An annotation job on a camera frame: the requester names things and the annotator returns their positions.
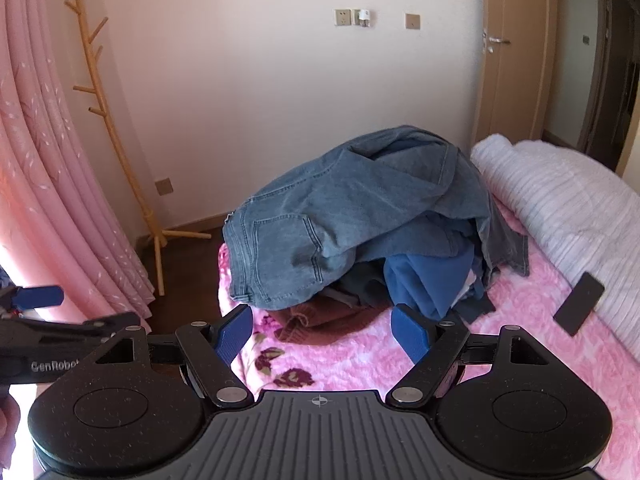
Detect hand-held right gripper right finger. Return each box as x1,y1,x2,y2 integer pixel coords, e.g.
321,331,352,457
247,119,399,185
387,304,566,407

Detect white quilt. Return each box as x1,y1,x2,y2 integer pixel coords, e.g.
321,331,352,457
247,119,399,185
470,134,640,361

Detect brown door frame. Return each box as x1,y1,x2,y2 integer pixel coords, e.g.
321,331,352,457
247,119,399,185
582,0,640,176

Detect light wooden door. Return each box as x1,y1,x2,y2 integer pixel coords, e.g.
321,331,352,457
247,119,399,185
470,0,558,148

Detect silver door handle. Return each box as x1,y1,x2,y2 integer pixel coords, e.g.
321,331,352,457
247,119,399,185
482,30,511,54

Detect blue garment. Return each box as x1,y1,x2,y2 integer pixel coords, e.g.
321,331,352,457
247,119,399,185
382,250,496,322

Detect pink floral blanket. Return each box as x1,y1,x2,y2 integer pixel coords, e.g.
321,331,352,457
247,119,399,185
217,205,640,480

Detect light blue jeans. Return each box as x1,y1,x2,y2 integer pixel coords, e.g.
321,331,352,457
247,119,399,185
222,125,531,311

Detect wooden coat rack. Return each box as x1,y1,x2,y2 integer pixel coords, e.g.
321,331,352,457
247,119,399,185
56,0,212,297

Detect black phone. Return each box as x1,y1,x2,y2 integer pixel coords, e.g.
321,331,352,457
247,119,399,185
553,272,605,337

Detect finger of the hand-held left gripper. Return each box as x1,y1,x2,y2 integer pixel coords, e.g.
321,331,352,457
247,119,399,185
0,286,64,312
60,311,142,344

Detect brown garment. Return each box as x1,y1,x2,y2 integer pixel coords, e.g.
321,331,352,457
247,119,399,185
272,295,396,346

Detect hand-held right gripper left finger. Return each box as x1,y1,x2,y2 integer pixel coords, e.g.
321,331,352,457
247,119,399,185
85,305,254,408

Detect pink curtain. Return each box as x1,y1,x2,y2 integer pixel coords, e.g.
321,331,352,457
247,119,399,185
0,0,156,323

